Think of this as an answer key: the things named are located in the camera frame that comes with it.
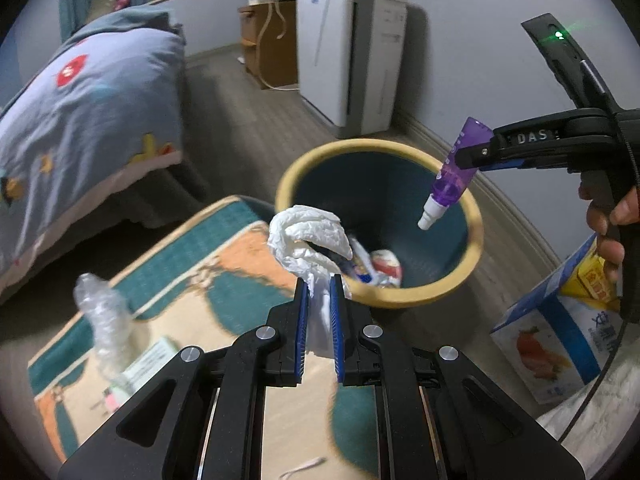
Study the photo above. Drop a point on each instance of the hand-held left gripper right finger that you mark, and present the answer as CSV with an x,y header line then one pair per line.
x,y
337,330

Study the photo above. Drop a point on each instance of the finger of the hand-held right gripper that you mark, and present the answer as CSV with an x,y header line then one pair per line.
x,y
540,137

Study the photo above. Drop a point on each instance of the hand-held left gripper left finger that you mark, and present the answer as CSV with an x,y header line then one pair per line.
x,y
301,330

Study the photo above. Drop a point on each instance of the pink white wrapper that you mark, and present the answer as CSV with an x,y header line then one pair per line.
x,y
387,265

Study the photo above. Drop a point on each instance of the purple tube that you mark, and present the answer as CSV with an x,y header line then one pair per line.
x,y
450,180

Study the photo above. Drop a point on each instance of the white tissue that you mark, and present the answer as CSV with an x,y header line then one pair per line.
x,y
305,230

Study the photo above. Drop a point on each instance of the teal bin with yellow rim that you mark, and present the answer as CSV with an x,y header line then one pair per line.
x,y
390,195

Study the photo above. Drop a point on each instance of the white green box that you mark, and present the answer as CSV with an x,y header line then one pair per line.
x,y
150,360

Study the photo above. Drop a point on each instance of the clear plastic bottle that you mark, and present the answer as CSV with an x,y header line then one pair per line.
x,y
102,320

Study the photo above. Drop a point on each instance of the person's right hand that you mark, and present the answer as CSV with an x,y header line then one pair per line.
x,y
610,255

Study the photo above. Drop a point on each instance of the patterned teal orange cushion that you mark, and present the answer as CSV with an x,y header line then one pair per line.
x,y
210,280

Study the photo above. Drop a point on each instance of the bed with grey skirt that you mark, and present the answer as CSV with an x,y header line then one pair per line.
x,y
175,190

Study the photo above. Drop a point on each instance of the white air purifier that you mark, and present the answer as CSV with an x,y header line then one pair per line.
x,y
325,60

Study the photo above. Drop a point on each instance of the wooden cabinet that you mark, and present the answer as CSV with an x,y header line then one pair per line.
x,y
280,50

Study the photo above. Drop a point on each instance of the printed blue blanket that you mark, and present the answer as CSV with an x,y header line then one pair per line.
x,y
90,110

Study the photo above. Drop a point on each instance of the pink toy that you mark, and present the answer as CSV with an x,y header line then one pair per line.
x,y
122,3

